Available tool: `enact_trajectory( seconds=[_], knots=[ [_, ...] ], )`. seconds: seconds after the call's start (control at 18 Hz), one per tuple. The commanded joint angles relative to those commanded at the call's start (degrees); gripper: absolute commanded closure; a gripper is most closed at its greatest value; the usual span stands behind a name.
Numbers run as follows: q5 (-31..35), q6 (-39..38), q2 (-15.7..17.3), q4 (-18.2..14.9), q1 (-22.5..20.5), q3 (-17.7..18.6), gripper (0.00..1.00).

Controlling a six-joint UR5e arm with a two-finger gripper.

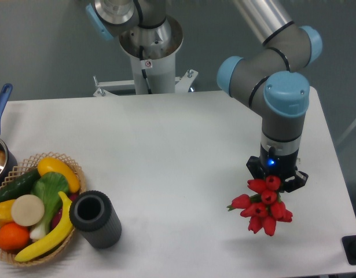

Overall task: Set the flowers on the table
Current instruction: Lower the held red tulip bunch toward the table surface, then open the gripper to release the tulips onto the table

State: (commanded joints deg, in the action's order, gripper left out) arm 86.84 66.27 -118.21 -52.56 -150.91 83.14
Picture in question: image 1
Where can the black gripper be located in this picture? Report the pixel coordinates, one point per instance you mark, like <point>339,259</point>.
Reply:
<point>270,163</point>

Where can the red tulip bouquet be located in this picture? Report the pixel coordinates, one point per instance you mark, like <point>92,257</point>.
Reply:
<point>265,208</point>

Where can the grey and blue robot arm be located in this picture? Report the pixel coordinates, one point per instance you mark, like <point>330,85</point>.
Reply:
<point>268,84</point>

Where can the black device at table edge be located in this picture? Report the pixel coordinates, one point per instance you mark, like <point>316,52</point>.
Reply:
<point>349,245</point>

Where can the dark grey ribbed vase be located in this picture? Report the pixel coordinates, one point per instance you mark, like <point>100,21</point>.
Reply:
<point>93,215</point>

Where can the yellow banana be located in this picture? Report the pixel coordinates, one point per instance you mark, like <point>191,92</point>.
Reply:
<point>53,238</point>

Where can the purple red vegetable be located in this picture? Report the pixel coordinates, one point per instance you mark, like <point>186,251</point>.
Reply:
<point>56,219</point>

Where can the green bok choy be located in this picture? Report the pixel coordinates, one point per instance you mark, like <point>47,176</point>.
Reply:
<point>47,189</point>

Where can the woven wicker basket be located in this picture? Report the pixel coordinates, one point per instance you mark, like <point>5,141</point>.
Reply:
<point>23,167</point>

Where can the beige round radish slice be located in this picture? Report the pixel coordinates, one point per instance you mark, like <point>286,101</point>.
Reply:
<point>27,210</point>

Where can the green cucumber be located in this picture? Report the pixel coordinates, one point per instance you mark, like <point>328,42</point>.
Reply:
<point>20,186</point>

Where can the orange fruit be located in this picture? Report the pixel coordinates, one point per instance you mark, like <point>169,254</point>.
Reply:
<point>13,237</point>

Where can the yellow bell pepper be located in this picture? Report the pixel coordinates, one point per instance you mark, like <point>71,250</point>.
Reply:
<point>5,212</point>

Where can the white frame at right edge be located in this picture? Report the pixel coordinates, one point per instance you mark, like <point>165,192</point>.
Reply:
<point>347,136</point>

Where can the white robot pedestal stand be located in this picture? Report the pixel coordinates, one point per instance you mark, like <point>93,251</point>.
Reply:
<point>152,58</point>

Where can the dark pot with blue handle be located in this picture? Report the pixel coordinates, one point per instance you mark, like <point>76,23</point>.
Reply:
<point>7,159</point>

